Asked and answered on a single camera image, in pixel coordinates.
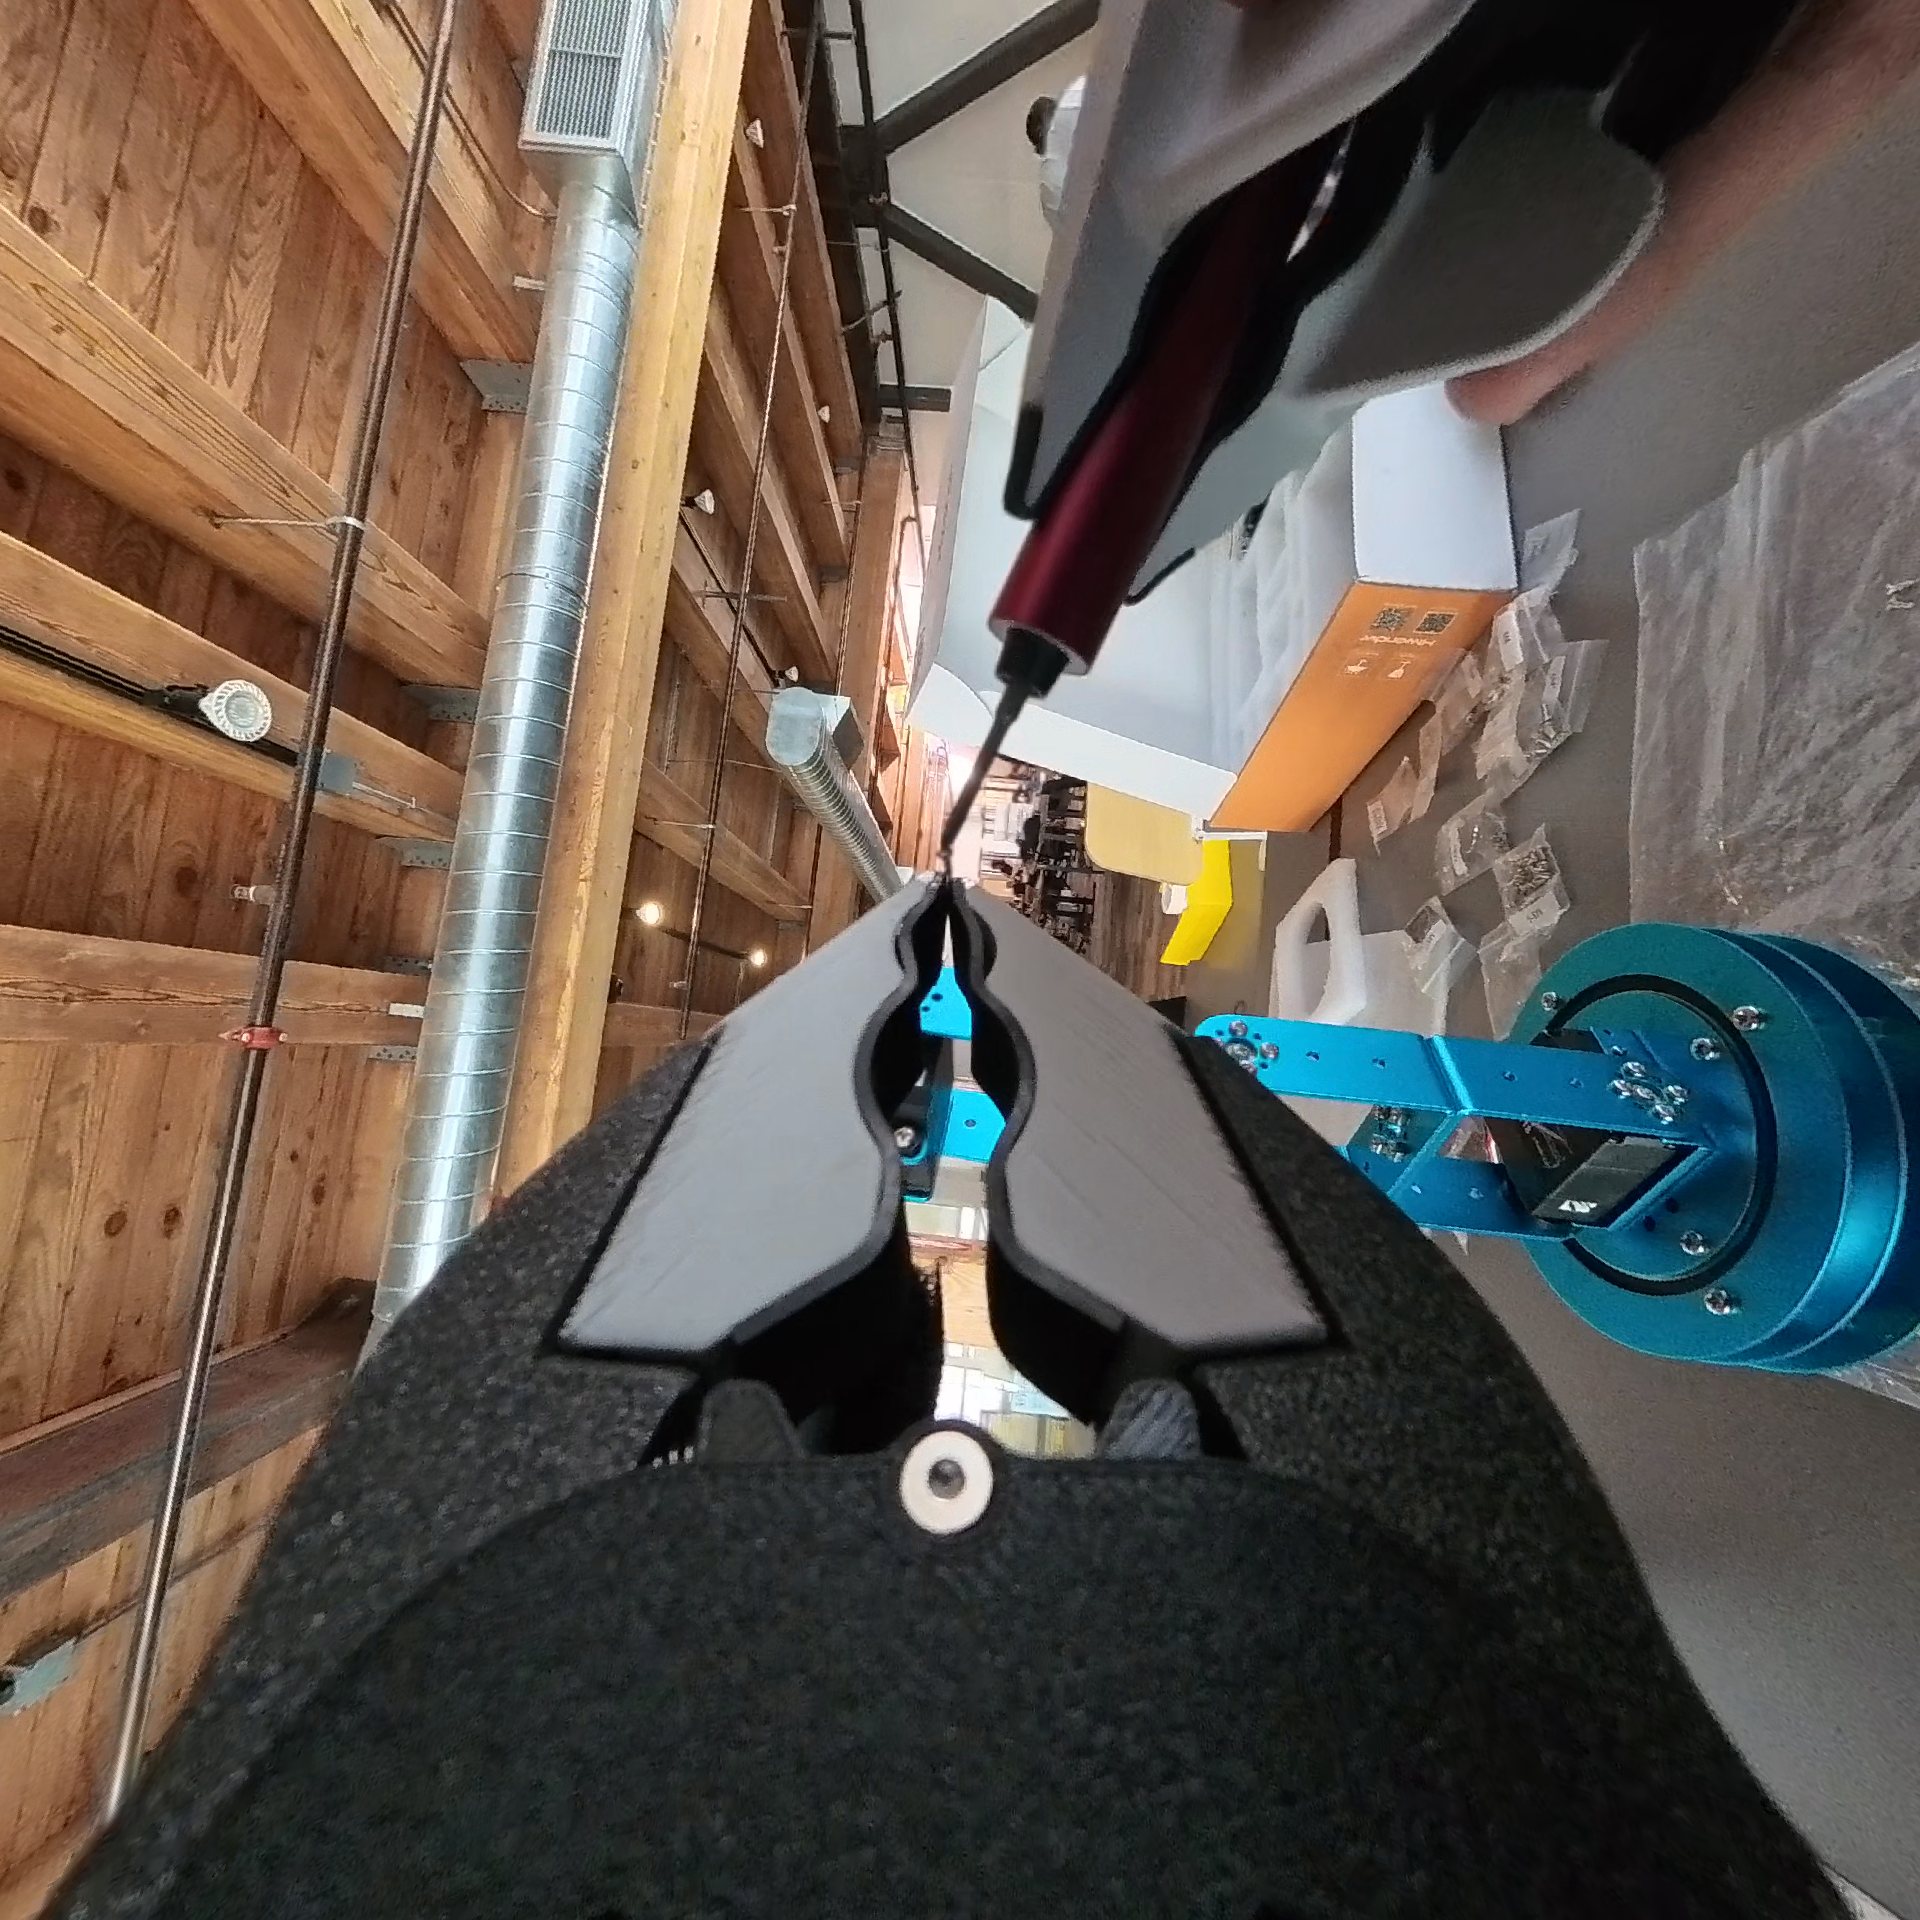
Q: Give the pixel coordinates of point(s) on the white foam block with hole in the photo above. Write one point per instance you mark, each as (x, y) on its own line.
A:
(1304, 974)

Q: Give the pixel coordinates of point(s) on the clear plastic bag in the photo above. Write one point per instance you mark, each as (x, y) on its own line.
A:
(1785, 673)

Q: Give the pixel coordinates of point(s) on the orange and white cardboard box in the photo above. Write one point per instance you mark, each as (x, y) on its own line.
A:
(1380, 673)

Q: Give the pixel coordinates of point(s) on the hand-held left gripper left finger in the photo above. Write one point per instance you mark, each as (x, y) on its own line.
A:
(749, 1184)

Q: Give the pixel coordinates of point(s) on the ceiling spot lamp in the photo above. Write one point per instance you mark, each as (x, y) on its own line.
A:
(237, 707)

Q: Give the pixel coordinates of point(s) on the person's right hand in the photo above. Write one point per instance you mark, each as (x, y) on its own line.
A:
(1799, 180)

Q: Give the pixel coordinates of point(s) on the silver air duct with grille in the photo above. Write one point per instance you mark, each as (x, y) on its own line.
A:
(509, 748)

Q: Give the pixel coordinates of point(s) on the grey desk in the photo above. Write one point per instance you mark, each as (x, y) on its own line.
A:
(1723, 1576)

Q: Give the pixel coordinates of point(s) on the pile of small screw bags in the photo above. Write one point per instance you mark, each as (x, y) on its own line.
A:
(1529, 876)

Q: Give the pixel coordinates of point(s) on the silver air duct capped end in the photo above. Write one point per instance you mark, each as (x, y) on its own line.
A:
(834, 795)

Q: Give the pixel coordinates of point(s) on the blue toy robot arm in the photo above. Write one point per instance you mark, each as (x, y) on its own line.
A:
(1650, 1139)

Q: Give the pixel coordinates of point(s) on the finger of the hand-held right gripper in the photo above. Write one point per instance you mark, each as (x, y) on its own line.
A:
(1440, 255)
(1140, 180)

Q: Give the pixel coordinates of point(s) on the red electric screwdriver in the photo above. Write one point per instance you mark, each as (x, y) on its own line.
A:
(1094, 526)

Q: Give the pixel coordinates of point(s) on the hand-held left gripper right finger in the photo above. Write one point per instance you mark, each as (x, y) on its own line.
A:
(1156, 1184)

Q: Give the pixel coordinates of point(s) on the yellow plastic bin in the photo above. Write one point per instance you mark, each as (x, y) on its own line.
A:
(1215, 915)

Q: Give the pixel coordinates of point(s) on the metal ceiling pipe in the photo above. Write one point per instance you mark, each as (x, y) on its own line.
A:
(282, 899)

